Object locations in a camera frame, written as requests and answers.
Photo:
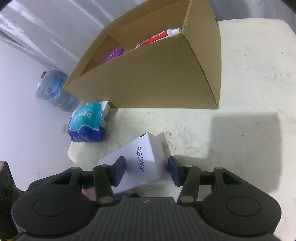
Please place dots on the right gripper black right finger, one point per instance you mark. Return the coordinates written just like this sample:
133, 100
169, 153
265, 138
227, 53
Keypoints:
187, 177

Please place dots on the red white toothpaste tube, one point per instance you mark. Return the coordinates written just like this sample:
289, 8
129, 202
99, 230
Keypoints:
161, 35

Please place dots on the white wall socket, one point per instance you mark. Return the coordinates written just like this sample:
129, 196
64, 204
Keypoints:
65, 129

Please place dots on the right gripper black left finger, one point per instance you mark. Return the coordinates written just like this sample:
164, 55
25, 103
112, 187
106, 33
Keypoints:
108, 176

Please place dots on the purple lid air freshener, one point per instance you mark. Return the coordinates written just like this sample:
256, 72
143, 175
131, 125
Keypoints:
114, 54

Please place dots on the white rectangular carton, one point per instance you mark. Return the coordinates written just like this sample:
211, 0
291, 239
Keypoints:
146, 165

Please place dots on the silver white curtain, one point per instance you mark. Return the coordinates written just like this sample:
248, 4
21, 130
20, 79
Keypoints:
52, 33

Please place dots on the brown cardboard box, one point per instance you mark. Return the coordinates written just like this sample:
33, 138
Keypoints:
177, 72

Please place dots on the black box with bands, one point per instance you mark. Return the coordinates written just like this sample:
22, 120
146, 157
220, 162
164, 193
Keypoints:
9, 194

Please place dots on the blue wet wipes pack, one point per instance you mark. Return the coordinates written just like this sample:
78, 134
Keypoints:
88, 123

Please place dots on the blue water jug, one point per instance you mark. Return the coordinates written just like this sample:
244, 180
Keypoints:
51, 88

